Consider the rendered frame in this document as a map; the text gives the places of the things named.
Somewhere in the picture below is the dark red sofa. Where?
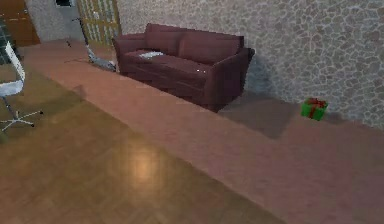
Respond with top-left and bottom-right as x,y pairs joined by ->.
112,22 -> 256,113

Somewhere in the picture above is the white paper sheet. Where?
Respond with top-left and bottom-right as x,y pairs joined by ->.
138,50 -> 165,60

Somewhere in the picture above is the grey upright vacuum cleaner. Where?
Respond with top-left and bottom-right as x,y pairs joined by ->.
65,17 -> 117,72

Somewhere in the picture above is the green gift box red ribbon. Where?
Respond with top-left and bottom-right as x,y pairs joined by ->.
300,97 -> 329,122

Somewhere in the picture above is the yellow glazed room door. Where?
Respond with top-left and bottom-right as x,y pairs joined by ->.
76,0 -> 122,47

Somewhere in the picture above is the white swivel office chair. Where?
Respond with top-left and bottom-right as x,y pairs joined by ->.
0,20 -> 44,133

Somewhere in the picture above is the brown wooden door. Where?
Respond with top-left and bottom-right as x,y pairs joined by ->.
0,0 -> 42,48

